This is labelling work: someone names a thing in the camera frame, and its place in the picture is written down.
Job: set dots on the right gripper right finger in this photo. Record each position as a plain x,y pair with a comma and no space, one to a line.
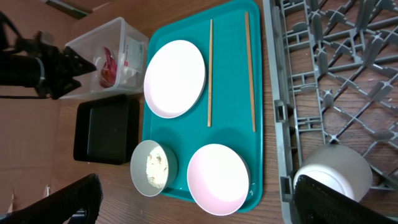
318,204

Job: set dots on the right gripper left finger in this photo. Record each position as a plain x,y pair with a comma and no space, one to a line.
78,202

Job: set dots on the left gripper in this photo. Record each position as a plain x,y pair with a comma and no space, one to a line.
46,69

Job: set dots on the red snack wrapper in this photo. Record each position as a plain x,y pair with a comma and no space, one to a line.
109,70

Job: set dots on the white cup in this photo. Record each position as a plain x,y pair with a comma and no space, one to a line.
339,168

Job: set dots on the white wrapper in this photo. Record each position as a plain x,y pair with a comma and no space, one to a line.
132,62

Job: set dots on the small grey bowl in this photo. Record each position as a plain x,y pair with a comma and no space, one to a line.
153,167

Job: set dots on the white pink bowl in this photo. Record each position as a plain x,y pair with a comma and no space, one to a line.
218,179

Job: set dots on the wooden chopstick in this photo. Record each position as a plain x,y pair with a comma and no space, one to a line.
210,75
250,71

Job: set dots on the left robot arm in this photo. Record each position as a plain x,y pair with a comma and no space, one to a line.
8,36

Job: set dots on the clear plastic bin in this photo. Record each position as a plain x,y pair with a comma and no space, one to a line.
119,53

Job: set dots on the black rectangular tray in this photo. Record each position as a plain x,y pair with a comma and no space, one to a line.
107,130

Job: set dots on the large white plate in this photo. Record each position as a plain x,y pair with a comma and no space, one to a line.
175,79

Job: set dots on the teal serving tray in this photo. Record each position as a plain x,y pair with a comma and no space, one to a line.
231,108

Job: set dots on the grey plastic dish rack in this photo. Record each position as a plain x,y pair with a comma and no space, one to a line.
333,68

